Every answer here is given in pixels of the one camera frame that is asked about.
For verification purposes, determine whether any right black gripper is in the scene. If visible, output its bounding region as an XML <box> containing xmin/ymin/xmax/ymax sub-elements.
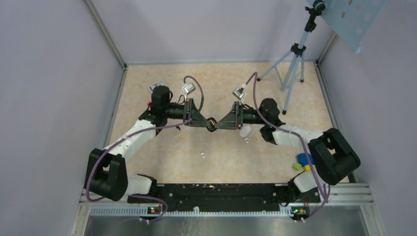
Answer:
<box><xmin>215</xmin><ymin>101</ymin><xmax>268</xmax><ymax>130</ymax></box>

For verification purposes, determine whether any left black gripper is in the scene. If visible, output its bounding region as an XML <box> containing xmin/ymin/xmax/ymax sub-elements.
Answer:
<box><xmin>163</xmin><ymin>98</ymin><xmax>210</xmax><ymax>128</ymax></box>

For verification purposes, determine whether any black charging case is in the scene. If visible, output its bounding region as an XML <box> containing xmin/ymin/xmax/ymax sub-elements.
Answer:
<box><xmin>207</xmin><ymin>117</ymin><xmax>217</xmax><ymax>132</ymax></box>

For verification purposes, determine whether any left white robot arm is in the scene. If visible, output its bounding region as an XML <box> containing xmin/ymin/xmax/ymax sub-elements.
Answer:
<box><xmin>84</xmin><ymin>94</ymin><xmax>215</xmax><ymax>203</ymax></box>

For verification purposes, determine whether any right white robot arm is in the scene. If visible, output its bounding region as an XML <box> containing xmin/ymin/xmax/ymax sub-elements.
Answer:
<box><xmin>215</xmin><ymin>98</ymin><xmax>361</xmax><ymax>203</ymax></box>

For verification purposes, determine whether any white charging case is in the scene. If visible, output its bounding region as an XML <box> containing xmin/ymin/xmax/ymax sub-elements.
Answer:
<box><xmin>239</xmin><ymin>125</ymin><xmax>252</xmax><ymax>138</ymax></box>

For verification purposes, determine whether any card deck box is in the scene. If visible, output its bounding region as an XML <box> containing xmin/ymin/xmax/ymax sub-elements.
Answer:
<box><xmin>148</xmin><ymin>80</ymin><xmax>166</xmax><ymax>93</ymax></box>

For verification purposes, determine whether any light blue tripod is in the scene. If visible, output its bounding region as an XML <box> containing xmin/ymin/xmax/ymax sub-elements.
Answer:
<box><xmin>257</xmin><ymin>0</ymin><xmax>326</xmax><ymax>115</ymax></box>

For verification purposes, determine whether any blue toy block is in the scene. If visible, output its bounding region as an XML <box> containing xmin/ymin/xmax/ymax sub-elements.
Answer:
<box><xmin>296</xmin><ymin>153</ymin><xmax>314</xmax><ymax>167</ymax></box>

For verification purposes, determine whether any green cube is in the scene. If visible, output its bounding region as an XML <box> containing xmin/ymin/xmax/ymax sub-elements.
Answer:
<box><xmin>293</xmin><ymin>163</ymin><xmax>302</xmax><ymax>171</ymax></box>

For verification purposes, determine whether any perforated blue panel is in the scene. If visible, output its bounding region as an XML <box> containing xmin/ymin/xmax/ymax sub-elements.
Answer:
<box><xmin>306</xmin><ymin>0</ymin><xmax>387</xmax><ymax>54</ymax></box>

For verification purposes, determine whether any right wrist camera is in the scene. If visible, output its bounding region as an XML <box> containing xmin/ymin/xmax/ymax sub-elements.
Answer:
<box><xmin>232</xmin><ymin>87</ymin><xmax>246</xmax><ymax>103</ymax></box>

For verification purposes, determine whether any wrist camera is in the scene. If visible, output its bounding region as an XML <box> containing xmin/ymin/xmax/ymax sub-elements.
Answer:
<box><xmin>182</xmin><ymin>83</ymin><xmax>196</xmax><ymax>98</ymax></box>
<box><xmin>232</xmin><ymin>87</ymin><xmax>246</xmax><ymax>103</ymax></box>

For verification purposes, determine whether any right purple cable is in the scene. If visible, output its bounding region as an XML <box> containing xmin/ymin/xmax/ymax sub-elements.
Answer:
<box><xmin>244</xmin><ymin>72</ymin><xmax>331</xmax><ymax>222</ymax></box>

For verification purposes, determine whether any purple cable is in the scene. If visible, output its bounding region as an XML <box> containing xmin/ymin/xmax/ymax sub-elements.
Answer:
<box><xmin>85</xmin><ymin>75</ymin><xmax>205</xmax><ymax>224</ymax></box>
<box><xmin>244</xmin><ymin>72</ymin><xmax>331</xmax><ymax>222</ymax></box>

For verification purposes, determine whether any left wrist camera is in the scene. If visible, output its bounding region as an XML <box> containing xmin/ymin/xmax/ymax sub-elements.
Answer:
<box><xmin>182</xmin><ymin>83</ymin><xmax>196</xmax><ymax>98</ymax></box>

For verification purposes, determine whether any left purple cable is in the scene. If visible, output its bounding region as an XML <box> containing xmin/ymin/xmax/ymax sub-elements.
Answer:
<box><xmin>85</xmin><ymin>75</ymin><xmax>205</xmax><ymax>224</ymax></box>

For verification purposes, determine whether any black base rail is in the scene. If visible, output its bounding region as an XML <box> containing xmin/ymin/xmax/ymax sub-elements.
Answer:
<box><xmin>127</xmin><ymin>183</ymin><xmax>321</xmax><ymax>212</ymax></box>

